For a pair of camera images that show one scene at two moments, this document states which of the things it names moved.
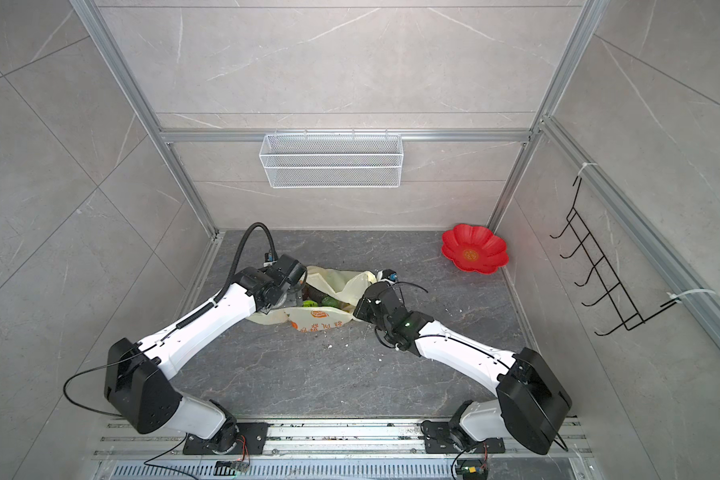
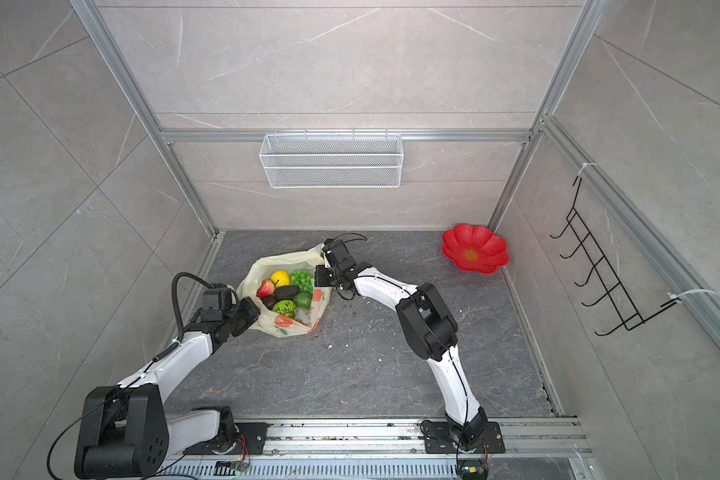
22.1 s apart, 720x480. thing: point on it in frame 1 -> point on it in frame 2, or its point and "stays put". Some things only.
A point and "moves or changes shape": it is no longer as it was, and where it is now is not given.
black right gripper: x=364 y=304 -> x=320 y=275
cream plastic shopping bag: x=346 y=284 moves or changes shape
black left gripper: x=295 y=295 -> x=251 y=310
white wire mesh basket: x=331 y=160 stays put
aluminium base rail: x=324 y=440 stays put
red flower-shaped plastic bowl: x=474 y=248 stays put
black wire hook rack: x=626 y=310 stays put
